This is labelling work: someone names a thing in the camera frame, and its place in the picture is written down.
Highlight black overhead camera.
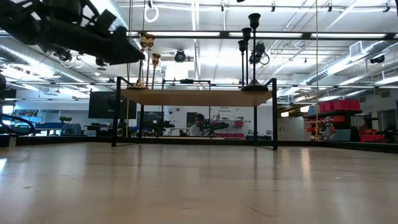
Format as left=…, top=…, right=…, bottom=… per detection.
left=174, top=49, right=187, bottom=63

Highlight storage rack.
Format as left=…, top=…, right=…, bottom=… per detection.
left=302, top=99, right=365, bottom=142

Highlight black candlestick holder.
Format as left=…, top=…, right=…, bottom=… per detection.
left=238, top=39, right=248, bottom=88
left=240, top=12, right=269, bottom=92
left=241, top=27, right=252, bottom=86

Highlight white cable loop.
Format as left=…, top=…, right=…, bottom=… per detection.
left=143, top=4, right=160, bottom=24

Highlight person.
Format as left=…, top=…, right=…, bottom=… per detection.
left=187, top=113, right=207, bottom=138

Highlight silver ventilation duct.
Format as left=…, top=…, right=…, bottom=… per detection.
left=305, top=40, right=398, bottom=86

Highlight red storage bin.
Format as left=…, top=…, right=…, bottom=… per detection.
left=318, top=99, right=361, bottom=113
left=358, top=128, right=387, bottom=144

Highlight black curved cable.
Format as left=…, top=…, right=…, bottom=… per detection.
left=0, top=113, right=36, bottom=136

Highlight black wall display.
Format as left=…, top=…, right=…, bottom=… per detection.
left=88, top=90, right=138, bottom=120

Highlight black camera with cable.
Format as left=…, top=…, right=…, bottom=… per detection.
left=248, top=41, right=271, bottom=67

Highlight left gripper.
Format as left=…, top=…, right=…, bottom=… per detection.
left=30, top=0, right=146, bottom=66

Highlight wooden shelf riser black legs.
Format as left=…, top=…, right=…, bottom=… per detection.
left=111, top=76, right=279, bottom=151

